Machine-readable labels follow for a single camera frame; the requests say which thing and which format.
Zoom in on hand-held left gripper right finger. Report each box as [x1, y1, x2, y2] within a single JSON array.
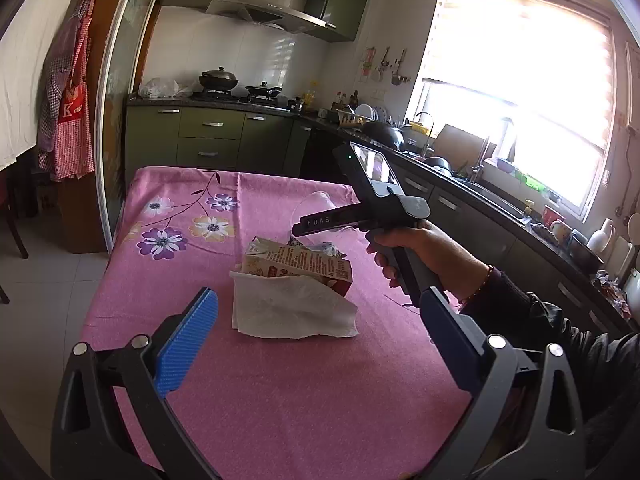
[[415, 286, 586, 480]]

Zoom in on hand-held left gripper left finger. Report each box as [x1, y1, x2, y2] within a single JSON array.
[[50, 287, 221, 480]]

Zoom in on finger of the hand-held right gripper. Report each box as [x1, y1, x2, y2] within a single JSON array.
[[291, 202, 368, 237]]

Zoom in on clear plastic cup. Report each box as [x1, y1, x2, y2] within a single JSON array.
[[290, 190, 361, 248]]

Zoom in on crushed brown drink carton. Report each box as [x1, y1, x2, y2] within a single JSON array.
[[242, 236, 353, 298]]

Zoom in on white paper napkin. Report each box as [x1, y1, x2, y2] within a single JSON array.
[[229, 270, 359, 339]]

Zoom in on person's right forearm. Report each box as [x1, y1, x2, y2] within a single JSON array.
[[460, 270, 640, 461]]

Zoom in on person's right hand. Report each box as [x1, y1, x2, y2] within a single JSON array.
[[366, 220, 490, 306]]

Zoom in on large black wok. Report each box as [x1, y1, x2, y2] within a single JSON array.
[[361, 120, 405, 152]]

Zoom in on pink floral tablecloth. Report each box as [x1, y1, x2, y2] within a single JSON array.
[[80, 166, 476, 480]]

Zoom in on brown cutting board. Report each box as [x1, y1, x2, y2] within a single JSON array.
[[434, 124, 493, 166]]

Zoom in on steel sink faucet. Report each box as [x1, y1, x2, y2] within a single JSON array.
[[470, 135, 493, 183]]

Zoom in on hanging kitchen utensils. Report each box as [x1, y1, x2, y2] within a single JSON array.
[[360, 46, 413, 86]]

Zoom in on black frying pan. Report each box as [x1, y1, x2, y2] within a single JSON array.
[[245, 81, 283, 100]]

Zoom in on green lower kitchen cabinets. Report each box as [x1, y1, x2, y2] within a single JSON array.
[[125, 102, 640, 341]]

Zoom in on green kitchen cabinets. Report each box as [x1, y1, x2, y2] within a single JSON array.
[[125, 102, 640, 341], [157, 0, 376, 43]]

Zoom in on gas stove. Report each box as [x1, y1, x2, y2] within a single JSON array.
[[192, 87, 291, 108]]

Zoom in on black lidded wok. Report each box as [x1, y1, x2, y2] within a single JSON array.
[[199, 66, 240, 92]]

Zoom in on white jug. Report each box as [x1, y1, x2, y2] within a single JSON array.
[[587, 217, 616, 256]]

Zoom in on green upper kitchen cabinets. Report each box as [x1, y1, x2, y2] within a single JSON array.
[[157, 0, 376, 43]]

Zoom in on clear plastic bag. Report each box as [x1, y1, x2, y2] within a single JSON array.
[[137, 77, 193, 100]]

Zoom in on steel range hood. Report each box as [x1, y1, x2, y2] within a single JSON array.
[[205, 0, 328, 31]]

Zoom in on dark wooden chair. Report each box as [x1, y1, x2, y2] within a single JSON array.
[[0, 157, 31, 306]]

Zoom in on frosted glass sliding door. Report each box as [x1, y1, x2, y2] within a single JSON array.
[[97, 0, 166, 256]]

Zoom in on red checked apron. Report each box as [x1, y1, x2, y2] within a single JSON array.
[[37, 0, 103, 181]]

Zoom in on white hanging cloth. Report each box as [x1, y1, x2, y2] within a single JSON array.
[[0, 0, 96, 171]]

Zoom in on beaded bracelet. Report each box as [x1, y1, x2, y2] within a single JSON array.
[[457, 265, 496, 306]]

